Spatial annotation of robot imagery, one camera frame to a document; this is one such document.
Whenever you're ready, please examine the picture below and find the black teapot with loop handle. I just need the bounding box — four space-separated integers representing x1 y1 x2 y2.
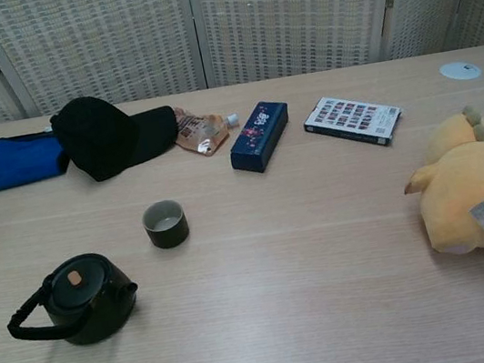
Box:
0 246 146 358

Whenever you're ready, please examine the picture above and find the long navy blue box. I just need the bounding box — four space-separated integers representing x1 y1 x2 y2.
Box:
222 97 298 178

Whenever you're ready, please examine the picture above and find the orange spouted drink pouch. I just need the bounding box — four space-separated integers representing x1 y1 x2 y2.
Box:
168 96 246 161

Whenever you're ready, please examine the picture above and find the small dark green teacup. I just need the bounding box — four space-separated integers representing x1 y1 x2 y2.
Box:
139 197 192 253

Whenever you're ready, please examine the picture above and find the flat box with picture grid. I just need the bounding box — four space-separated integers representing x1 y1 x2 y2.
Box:
299 84 408 160

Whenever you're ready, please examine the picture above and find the black baseball cap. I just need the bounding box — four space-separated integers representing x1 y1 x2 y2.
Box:
46 82 186 189

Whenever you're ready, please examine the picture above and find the woven folding screen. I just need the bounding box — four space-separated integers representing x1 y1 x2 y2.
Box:
0 0 484 126

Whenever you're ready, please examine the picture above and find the yellow plush toy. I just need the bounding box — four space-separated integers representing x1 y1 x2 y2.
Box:
392 103 484 284

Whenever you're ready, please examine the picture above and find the blue folded cloth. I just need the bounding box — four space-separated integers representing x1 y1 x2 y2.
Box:
0 128 71 192

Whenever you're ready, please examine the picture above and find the white round cable grommet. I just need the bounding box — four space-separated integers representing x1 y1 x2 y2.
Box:
439 57 483 85

